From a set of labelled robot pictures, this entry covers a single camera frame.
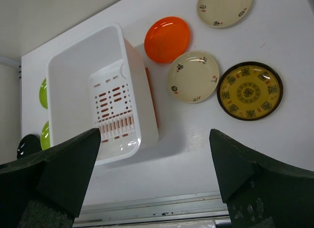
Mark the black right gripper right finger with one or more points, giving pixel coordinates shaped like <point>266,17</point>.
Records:
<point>259,191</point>

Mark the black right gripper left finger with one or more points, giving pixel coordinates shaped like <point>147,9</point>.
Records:
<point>47,189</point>

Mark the green plate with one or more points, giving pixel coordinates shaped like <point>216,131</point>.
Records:
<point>45,137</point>
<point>43,94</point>

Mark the black plate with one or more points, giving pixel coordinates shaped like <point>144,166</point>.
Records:
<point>29,144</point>

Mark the yellow ornate dark-rimmed plate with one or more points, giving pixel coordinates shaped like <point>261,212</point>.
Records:
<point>250,91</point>

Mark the cream patterned plate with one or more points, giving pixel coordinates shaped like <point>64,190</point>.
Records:
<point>222,13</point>
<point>193,77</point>

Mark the orange plastic plate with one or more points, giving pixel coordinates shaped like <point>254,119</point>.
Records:
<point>167,39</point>

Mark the white plastic bin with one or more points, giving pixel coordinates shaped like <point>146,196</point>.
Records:
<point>100,82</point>

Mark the aluminium rail frame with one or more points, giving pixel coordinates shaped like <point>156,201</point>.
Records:
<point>182,207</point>

